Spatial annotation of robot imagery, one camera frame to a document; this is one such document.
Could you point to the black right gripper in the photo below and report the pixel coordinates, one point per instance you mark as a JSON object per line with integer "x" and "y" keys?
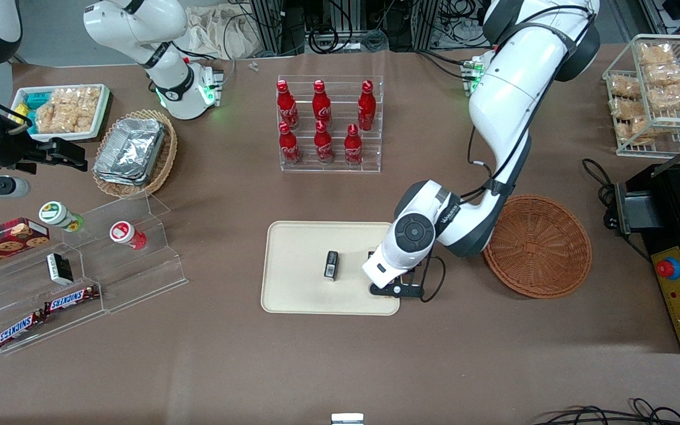
{"x": 10, "y": 149}

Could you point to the teal snack packet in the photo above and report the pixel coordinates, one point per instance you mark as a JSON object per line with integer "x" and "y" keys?
{"x": 37, "y": 99}

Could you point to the clear acrylic stepped shelf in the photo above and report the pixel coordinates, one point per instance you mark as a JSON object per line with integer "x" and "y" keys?
{"x": 139, "y": 277}

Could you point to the red lid cup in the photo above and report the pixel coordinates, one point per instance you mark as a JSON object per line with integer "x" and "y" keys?
{"x": 124, "y": 233}

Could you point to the rice cracker snack bag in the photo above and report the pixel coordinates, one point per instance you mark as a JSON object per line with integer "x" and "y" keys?
{"x": 667, "y": 74}
{"x": 635, "y": 131}
{"x": 51, "y": 115}
{"x": 673, "y": 96}
{"x": 624, "y": 87}
{"x": 656, "y": 54}
{"x": 628, "y": 108}
{"x": 83, "y": 106}

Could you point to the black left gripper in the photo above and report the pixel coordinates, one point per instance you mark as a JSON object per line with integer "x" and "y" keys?
{"x": 372, "y": 256}

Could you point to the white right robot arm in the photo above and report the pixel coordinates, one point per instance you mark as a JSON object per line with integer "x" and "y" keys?
{"x": 139, "y": 23}

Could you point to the oval light wicker basket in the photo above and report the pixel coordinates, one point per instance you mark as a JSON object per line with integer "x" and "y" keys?
{"x": 166, "y": 159}

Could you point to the aluminium frame rack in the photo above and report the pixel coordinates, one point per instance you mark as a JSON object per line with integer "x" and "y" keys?
{"x": 269, "y": 23}

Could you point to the Snickers chocolate bar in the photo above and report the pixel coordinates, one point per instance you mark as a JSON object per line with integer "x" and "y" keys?
{"x": 71, "y": 299}
{"x": 18, "y": 329}

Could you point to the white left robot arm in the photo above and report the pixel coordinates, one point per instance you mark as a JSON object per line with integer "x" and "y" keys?
{"x": 511, "y": 88}

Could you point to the red emergency stop button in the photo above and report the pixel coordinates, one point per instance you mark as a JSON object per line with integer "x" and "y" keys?
{"x": 668, "y": 268}

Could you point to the white object at table edge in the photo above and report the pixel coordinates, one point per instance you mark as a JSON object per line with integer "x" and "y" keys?
{"x": 347, "y": 419}

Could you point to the red cookie box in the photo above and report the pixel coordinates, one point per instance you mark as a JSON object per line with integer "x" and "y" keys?
{"x": 3, "y": 242}

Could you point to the red cola bottle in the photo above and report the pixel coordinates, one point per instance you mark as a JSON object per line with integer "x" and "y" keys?
{"x": 321, "y": 103}
{"x": 285, "y": 105}
{"x": 323, "y": 144}
{"x": 366, "y": 105}
{"x": 288, "y": 144}
{"x": 353, "y": 147}

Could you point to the white rectangular snack bin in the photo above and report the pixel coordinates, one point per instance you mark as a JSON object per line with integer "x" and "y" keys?
{"x": 101, "y": 106}

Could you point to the beige cloth bag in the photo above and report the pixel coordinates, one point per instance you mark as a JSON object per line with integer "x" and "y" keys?
{"x": 222, "y": 32}

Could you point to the green lid sunflower cup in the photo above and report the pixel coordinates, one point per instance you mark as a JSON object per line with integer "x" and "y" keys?
{"x": 58, "y": 215}

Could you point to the black appliance with yellow panel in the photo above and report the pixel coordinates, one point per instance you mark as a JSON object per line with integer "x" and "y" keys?
{"x": 670, "y": 195}

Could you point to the round brown wicker basket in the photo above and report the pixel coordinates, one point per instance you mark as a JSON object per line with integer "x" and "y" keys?
{"x": 538, "y": 248}

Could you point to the stacked aluminium foil containers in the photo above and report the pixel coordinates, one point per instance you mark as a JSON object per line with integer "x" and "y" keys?
{"x": 130, "y": 150}

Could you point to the small black box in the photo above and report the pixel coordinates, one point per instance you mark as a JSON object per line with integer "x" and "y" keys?
{"x": 331, "y": 265}
{"x": 59, "y": 268}

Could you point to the beige plastic tray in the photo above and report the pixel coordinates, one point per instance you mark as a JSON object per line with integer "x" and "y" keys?
{"x": 298, "y": 277}

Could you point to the yellow snack packet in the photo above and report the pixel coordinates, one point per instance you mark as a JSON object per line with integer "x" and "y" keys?
{"x": 20, "y": 113}

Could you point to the clear acrylic bottle rack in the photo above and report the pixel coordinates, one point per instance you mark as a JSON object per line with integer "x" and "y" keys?
{"x": 331, "y": 168}

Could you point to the grey metal bracket box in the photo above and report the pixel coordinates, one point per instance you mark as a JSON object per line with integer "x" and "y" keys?
{"x": 641, "y": 209}

